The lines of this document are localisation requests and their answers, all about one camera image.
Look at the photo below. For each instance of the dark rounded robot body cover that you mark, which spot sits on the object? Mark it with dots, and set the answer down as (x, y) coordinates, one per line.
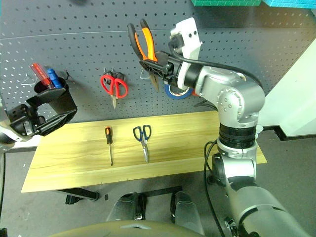
(118, 229)

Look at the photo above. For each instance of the grey rounded robot leg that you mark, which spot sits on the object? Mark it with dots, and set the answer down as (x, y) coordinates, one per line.
(123, 207)
(187, 209)

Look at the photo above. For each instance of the orange and black screwdriver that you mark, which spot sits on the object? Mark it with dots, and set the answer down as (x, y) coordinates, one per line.
(108, 134)

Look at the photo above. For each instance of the orange and black pliers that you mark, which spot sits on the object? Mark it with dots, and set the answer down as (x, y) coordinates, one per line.
(148, 37)

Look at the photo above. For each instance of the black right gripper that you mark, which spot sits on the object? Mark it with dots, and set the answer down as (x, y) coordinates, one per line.
(172, 70)

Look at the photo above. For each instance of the blue and black scissors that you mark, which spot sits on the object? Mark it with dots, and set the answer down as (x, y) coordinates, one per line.
(144, 145)

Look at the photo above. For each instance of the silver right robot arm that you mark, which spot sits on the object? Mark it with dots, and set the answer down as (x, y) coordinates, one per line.
(234, 98)

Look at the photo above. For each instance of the green box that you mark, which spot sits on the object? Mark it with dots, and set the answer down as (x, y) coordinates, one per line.
(222, 2)

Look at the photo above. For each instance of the black pegboard cup holder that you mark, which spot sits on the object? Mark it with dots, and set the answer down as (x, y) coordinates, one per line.
(63, 103)

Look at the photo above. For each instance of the dark grey metal pegboard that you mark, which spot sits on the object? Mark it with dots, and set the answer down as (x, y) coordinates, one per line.
(74, 37)

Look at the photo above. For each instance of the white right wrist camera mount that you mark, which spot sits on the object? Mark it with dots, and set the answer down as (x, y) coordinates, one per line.
(190, 32)

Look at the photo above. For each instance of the blue tape roll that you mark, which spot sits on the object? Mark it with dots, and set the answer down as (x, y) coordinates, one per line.
(170, 95)

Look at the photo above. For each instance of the white panel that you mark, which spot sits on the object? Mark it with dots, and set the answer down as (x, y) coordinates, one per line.
(293, 103)

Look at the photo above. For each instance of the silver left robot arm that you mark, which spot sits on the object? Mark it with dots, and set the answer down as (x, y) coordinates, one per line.
(3, 144)

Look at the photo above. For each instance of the small black pegboard hook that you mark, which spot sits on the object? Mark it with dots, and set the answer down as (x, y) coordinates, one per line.
(67, 74)

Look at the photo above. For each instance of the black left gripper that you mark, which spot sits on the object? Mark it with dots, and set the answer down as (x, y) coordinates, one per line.
(23, 119)

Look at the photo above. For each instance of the teal box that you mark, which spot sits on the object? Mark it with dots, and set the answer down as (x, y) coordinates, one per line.
(288, 3)

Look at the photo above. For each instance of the black metal table leg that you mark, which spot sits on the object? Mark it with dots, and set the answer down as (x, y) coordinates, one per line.
(84, 193)

